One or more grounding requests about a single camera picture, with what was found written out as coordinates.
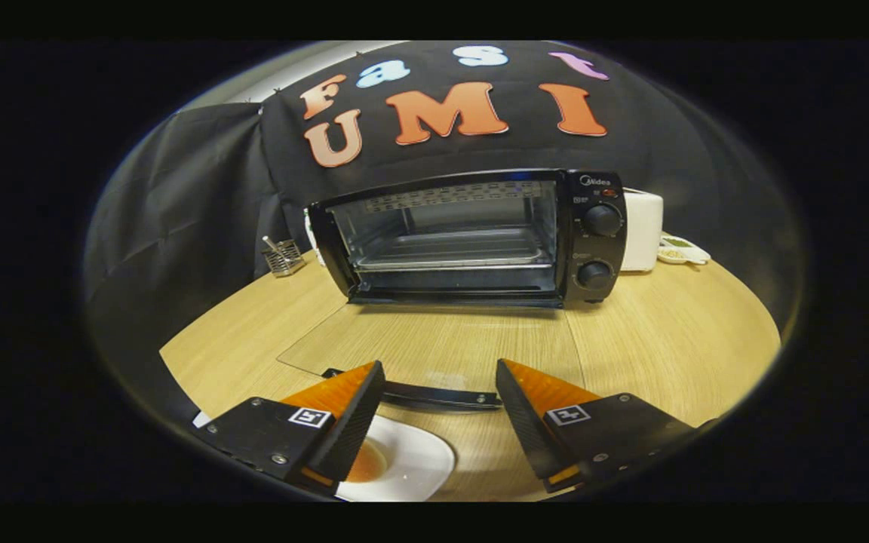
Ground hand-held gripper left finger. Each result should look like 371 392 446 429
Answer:
197 360 385 497

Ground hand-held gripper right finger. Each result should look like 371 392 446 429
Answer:
496 359 718 493

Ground black toaster oven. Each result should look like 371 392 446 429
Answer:
278 168 629 412

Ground white plate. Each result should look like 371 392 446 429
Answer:
193 411 456 502

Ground white box-shaped appliance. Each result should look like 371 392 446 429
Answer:
622 189 664 272

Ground white divided dish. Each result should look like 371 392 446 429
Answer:
657 234 711 266

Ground wire mesh holder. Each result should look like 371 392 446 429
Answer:
262 235 307 278

